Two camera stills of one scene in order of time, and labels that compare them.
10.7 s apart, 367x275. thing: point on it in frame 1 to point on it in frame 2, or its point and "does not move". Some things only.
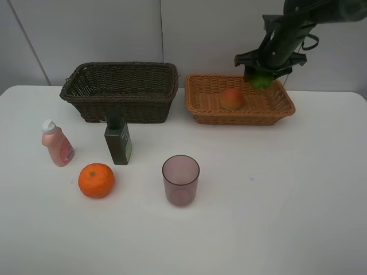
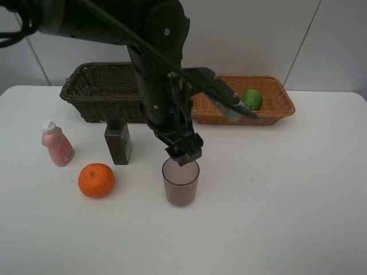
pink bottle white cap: x=61 y=150 does not move
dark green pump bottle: x=117 y=137 does not move
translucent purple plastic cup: x=180 y=173 does not move
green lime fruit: x=261 y=81 to x=253 y=99
